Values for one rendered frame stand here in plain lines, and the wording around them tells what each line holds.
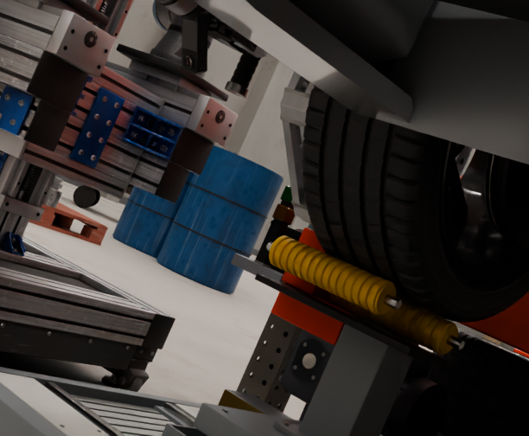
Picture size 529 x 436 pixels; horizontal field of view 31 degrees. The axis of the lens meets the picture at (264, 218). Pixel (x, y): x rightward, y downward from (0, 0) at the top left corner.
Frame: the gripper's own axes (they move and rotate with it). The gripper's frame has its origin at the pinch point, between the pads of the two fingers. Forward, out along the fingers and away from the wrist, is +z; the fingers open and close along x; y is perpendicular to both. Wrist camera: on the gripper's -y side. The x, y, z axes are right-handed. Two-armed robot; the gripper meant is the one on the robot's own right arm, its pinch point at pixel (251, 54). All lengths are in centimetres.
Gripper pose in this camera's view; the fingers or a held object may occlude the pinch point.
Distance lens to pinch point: 181.9
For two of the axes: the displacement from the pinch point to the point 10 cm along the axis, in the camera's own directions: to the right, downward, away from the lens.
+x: -7.0, -3.0, 6.4
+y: 4.0, -9.1, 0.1
